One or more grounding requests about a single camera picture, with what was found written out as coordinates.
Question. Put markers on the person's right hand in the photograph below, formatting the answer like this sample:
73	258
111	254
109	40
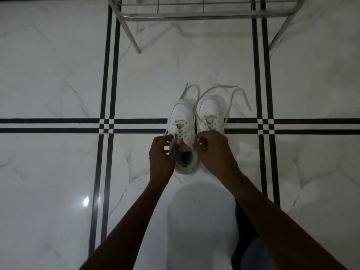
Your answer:
218	157

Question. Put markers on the person's left hand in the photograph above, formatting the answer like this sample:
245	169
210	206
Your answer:
161	161

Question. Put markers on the person's right fingers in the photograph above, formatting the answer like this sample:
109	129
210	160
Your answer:
201	141

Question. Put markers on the person's left fingers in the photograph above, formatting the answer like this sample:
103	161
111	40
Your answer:
171	143

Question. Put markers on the white shoelace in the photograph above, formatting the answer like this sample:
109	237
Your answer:
183	133
228	106

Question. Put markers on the person's left forearm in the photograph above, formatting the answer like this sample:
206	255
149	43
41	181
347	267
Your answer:
126	230

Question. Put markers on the person's right forearm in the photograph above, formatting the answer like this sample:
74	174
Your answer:
278	227

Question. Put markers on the white sneaker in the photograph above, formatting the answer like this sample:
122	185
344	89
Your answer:
210	112
182	115

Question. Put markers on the person's dark trouser leg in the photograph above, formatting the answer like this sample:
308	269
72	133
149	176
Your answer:
247	239

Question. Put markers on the metal shoe rack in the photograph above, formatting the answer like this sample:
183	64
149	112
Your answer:
208	14

